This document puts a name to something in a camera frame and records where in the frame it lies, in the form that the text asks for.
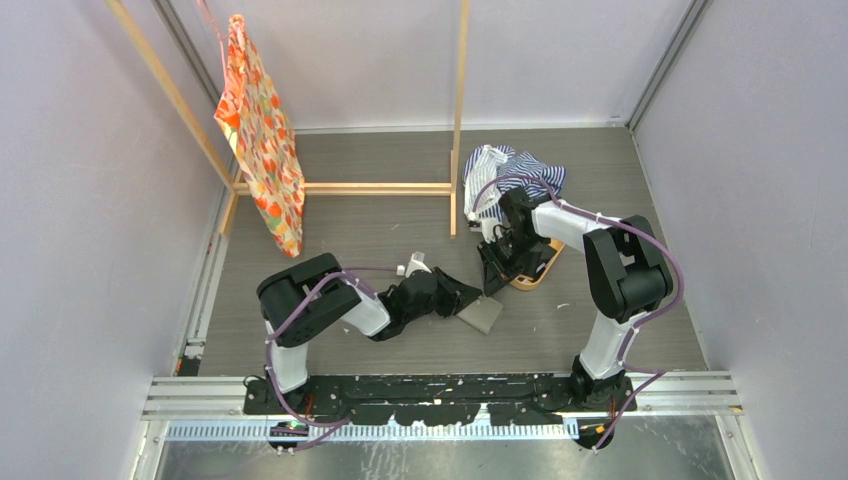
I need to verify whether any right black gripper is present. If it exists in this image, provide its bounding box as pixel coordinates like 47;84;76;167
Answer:
477;230;544;297

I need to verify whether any yellow oval tray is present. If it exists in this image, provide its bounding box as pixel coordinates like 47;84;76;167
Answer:
510;239;565;291

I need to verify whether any clear grey card holder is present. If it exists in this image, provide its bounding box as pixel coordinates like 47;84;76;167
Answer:
456;296;504;335

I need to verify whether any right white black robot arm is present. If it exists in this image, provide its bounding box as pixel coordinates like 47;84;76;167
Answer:
477;188;674;411

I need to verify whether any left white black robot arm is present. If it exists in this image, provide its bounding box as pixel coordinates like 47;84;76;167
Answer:
257;252;483;414

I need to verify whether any blue white striped cloth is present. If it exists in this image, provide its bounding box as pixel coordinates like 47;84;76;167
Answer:
461;145;566;222

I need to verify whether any orange floral cloth bag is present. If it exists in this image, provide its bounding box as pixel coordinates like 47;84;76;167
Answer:
214;14;306;257

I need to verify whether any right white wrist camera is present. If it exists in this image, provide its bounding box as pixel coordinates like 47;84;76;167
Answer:
467;213;503;243

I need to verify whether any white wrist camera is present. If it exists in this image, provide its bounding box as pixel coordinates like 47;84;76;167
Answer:
467;213;503;243
396;251;432;278

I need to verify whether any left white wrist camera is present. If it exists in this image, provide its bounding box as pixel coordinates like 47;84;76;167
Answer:
396;251;432;278

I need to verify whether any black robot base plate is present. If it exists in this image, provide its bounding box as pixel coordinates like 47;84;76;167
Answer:
242;373;636;426

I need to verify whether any aluminium rail frame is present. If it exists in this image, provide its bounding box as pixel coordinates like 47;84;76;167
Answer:
131;371;761;479

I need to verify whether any wooden rack frame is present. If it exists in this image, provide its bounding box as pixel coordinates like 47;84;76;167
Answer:
106;1;471;238

